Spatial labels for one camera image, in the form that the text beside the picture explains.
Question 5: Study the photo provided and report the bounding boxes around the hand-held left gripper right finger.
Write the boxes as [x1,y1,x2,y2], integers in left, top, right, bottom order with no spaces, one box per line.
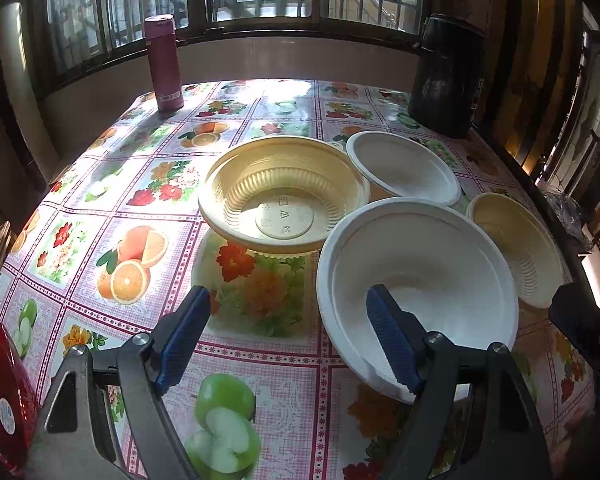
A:
[366,284,553,480]

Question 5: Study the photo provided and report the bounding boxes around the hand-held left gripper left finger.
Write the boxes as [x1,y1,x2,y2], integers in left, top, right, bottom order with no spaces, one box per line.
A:
[27,285,212,480]

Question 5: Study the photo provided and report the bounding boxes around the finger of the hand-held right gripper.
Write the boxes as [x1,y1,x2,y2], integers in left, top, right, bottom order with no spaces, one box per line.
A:
[548,284,600,362]

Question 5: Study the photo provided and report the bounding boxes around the large white bowl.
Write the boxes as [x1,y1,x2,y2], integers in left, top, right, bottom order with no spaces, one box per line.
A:
[316,197,520,405]

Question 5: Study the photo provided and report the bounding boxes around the small yellow plastic bowl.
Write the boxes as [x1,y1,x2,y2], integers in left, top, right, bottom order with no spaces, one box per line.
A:
[466,192,566,309]

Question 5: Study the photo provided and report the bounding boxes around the large yellow plastic bowl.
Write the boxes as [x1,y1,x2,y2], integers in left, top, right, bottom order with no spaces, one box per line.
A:
[198,135,371,255]

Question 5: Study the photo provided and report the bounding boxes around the small white bowl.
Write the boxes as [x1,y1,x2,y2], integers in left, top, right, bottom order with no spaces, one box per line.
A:
[346,130,462,208]

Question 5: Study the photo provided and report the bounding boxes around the clear plastic bag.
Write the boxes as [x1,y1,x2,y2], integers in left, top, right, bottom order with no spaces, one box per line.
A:
[545,192,597,252]

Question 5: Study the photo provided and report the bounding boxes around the fruit-print tablecloth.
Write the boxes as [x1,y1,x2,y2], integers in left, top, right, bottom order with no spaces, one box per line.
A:
[0,79,598,480]

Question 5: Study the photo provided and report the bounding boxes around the black cylindrical container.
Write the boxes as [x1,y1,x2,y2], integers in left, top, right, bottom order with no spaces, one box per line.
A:
[407,14,487,138]

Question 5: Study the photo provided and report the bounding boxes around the pink thermos bottle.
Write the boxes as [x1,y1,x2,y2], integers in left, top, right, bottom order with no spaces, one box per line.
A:
[145,14,185,112]

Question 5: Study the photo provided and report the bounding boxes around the white standing air conditioner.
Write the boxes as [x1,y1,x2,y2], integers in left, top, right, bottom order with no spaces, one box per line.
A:
[0,2,61,171]

